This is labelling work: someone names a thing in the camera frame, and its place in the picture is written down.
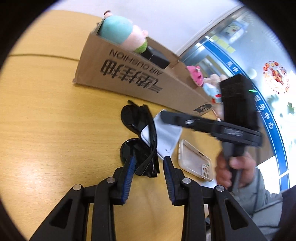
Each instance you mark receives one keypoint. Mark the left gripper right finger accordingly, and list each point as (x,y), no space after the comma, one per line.
(228,220)

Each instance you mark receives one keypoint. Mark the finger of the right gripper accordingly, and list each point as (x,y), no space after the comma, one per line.
(195,123)

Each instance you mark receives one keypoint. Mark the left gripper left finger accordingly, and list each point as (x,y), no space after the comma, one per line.
(68,219)

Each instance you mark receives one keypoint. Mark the white router device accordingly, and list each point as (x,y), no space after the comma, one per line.
(167,136)

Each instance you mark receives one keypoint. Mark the black sunglasses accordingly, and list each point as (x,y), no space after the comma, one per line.
(139,120)

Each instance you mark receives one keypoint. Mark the clear white phone case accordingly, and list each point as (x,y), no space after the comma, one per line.
(191,160)

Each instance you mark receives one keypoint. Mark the grey right sleeve forearm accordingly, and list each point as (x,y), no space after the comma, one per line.
(263,207)

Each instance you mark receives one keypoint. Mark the right hand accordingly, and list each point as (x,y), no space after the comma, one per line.
(244,163)

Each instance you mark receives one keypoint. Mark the blue plush toy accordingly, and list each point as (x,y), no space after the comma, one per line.
(213,92)

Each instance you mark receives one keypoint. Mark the beige plush toy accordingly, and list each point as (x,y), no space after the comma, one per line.
(215,79)

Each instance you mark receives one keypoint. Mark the brown cardboard box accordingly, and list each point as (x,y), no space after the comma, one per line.
(107,66)

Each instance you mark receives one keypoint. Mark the teal pink plush toy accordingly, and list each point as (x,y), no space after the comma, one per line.
(123,32)

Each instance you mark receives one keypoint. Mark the black camera box right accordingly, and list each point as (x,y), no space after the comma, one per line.
(238,102)

